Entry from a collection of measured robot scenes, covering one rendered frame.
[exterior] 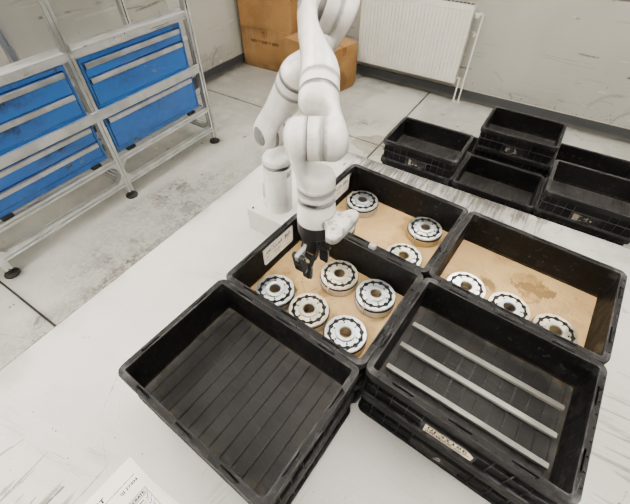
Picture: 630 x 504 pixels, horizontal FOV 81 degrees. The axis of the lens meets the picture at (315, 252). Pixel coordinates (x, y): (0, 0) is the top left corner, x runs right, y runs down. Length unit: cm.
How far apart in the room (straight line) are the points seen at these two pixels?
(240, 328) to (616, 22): 342
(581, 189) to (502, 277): 120
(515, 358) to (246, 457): 64
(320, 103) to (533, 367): 75
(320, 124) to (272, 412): 59
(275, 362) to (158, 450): 34
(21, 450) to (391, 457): 85
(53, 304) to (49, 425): 131
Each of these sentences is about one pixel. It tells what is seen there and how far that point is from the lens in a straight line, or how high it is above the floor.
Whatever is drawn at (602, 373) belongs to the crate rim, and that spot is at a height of 93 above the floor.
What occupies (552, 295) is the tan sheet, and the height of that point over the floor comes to 83.
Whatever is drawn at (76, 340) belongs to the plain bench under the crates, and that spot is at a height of 70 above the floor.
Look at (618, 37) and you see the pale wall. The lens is 380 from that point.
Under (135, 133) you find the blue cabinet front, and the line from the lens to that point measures 278.
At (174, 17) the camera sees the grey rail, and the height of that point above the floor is 92.
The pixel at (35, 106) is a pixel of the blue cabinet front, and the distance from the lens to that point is 245.
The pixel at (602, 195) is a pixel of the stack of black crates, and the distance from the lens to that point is 230.
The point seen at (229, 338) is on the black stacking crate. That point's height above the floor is 83.
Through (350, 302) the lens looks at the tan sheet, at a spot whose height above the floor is 83.
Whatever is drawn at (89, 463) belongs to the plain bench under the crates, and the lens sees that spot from 109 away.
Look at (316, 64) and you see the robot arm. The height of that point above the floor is 140.
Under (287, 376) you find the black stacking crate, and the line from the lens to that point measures 89.
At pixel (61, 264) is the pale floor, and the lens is 260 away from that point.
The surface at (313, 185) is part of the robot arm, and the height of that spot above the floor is 125.
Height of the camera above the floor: 164
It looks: 48 degrees down
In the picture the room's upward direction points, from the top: straight up
